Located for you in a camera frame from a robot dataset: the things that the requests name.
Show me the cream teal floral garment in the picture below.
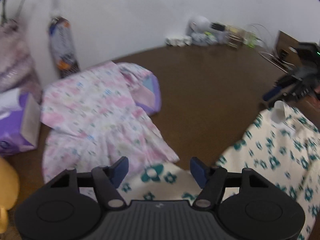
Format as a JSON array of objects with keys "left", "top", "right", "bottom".
[{"left": 119, "top": 101, "right": 319, "bottom": 239}]

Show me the brown wooden box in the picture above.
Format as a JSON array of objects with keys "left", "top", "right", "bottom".
[{"left": 274, "top": 31, "right": 302, "bottom": 67}]

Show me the pink floral garment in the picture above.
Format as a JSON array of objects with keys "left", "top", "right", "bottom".
[{"left": 41, "top": 62, "right": 179, "bottom": 181}]

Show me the clear glass container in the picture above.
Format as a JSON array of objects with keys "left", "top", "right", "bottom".
[{"left": 226, "top": 25, "right": 245, "bottom": 49}]

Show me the black lid jar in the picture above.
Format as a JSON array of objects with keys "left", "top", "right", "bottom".
[{"left": 210, "top": 22, "right": 229, "bottom": 44}]

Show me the green white small box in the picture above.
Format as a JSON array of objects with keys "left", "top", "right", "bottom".
[{"left": 203, "top": 31, "right": 218, "bottom": 45}]

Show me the yellow mug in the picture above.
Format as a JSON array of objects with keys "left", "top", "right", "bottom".
[{"left": 0, "top": 157, "right": 20, "bottom": 233}]

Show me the white power strip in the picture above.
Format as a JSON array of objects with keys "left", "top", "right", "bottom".
[{"left": 165, "top": 36, "right": 192, "bottom": 47}]

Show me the purple tissue pack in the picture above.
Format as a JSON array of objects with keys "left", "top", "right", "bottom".
[{"left": 1, "top": 88, "right": 41, "bottom": 157}]

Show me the pink patterned vase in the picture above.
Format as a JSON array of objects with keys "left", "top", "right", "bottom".
[{"left": 1, "top": 20, "right": 42, "bottom": 96}]

